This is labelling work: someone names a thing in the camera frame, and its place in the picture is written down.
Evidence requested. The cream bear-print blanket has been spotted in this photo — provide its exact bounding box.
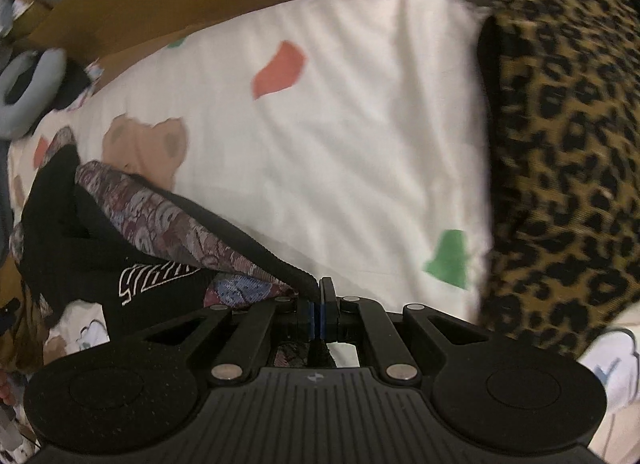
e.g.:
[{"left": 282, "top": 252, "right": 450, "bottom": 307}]
[{"left": 7, "top": 0, "right": 496, "bottom": 370}]

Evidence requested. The leopard print garment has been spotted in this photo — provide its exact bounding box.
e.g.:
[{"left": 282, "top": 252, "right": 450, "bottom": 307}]
[{"left": 475, "top": 0, "right": 640, "bottom": 360}]

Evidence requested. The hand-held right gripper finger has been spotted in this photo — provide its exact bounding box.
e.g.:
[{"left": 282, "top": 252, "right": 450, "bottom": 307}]
[
  {"left": 320, "top": 278, "right": 488, "bottom": 386},
  {"left": 145, "top": 294, "right": 317, "bottom": 386}
]

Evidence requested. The grey neck pillow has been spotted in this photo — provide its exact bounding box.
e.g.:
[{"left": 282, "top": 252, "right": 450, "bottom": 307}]
[{"left": 0, "top": 48, "right": 68, "bottom": 141}]

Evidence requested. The black bear-print hoodie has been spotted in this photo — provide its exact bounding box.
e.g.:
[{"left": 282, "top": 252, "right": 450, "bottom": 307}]
[{"left": 10, "top": 126, "right": 321, "bottom": 362}]

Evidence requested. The small black cloth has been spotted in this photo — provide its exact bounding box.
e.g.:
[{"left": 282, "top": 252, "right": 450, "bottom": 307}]
[{"left": 50, "top": 61, "right": 104, "bottom": 110}]

